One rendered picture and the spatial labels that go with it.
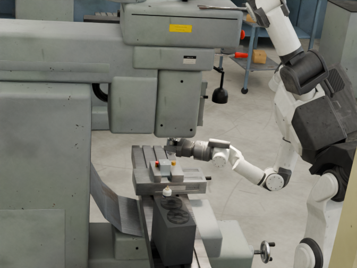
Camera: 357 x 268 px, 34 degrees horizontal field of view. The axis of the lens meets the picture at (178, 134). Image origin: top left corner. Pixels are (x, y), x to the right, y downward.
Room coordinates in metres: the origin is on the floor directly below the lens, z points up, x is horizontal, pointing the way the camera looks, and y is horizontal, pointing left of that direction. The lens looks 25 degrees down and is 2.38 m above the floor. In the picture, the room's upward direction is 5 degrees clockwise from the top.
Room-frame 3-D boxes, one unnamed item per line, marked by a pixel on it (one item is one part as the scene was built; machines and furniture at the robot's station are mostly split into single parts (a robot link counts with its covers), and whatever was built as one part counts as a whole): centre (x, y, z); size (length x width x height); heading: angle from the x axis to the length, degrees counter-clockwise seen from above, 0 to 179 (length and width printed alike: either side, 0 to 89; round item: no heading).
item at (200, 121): (2.38, -0.08, 1.45); 0.04 x 0.04 x 0.21; 11
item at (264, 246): (2.45, -0.46, 0.63); 0.16 x 0.12 x 0.12; 101
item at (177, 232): (2.00, -0.01, 1.03); 0.22 x 0.12 x 0.20; 18
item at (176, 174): (2.51, 0.00, 1.02); 0.15 x 0.06 x 0.04; 13
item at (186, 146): (2.34, -0.06, 1.23); 0.13 x 0.12 x 0.10; 170
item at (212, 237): (2.35, 0.03, 0.79); 0.50 x 0.35 x 0.12; 101
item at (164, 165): (2.50, 0.05, 1.04); 0.06 x 0.05 x 0.06; 13
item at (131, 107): (2.32, 0.22, 1.47); 0.24 x 0.19 x 0.26; 11
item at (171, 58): (2.35, 0.07, 1.68); 0.34 x 0.24 x 0.10; 101
